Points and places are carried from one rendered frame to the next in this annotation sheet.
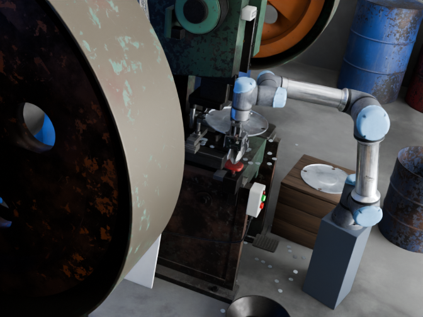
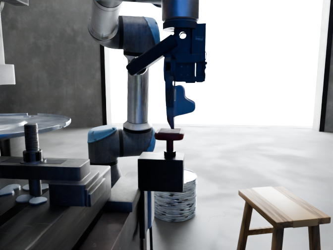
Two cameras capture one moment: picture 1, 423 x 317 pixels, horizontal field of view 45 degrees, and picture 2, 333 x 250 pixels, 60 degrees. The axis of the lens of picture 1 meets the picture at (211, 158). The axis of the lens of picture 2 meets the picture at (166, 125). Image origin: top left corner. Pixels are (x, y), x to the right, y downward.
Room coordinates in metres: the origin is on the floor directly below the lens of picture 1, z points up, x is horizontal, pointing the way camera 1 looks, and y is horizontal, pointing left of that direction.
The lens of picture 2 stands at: (1.91, 0.49, 0.87)
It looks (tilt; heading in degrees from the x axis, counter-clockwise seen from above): 9 degrees down; 259
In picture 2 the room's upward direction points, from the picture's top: straight up
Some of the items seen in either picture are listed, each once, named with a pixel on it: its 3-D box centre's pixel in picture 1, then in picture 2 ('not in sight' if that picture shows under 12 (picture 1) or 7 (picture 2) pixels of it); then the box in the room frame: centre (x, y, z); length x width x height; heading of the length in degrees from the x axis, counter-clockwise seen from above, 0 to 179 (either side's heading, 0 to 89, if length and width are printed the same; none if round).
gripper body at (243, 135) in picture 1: (236, 132); (183, 54); (1.76, -0.09, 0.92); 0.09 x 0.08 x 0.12; 162
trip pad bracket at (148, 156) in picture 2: (231, 190); (161, 194); (1.80, -0.10, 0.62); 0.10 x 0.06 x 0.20; 163
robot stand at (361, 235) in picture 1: (336, 256); not in sight; (1.94, -0.66, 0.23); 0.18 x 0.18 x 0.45; 54
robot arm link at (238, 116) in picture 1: (241, 112); (180, 13); (1.77, -0.09, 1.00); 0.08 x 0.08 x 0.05
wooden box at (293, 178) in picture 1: (320, 204); not in sight; (2.44, -0.65, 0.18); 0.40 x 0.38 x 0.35; 65
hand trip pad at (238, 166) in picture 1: (233, 171); (169, 147); (1.79, -0.09, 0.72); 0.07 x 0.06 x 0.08; 73
